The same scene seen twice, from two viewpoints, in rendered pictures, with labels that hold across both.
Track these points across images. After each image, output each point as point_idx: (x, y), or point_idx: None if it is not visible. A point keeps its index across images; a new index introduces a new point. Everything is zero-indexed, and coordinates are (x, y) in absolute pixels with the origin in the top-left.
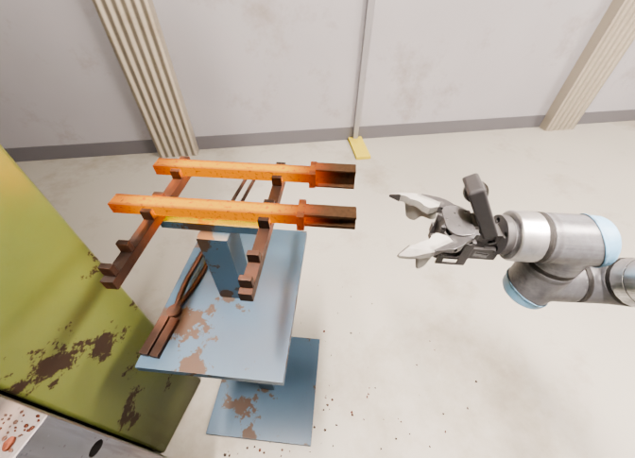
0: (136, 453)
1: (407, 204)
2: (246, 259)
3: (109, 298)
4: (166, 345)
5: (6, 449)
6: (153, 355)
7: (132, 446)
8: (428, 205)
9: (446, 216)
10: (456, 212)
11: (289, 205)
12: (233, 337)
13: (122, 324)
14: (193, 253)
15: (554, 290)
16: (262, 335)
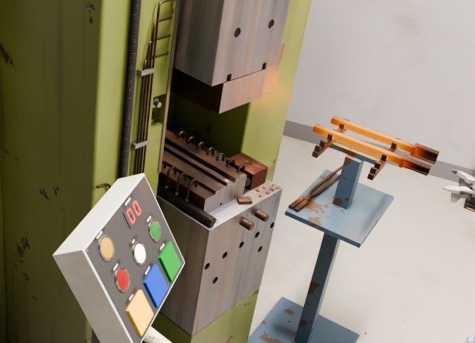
0: (266, 256)
1: (460, 178)
2: (356, 186)
3: None
4: (301, 209)
5: (272, 189)
6: (296, 208)
7: (268, 249)
8: (468, 178)
9: (474, 184)
10: None
11: (398, 155)
12: (337, 220)
13: None
14: (317, 179)
15: None
16: (353, 225)
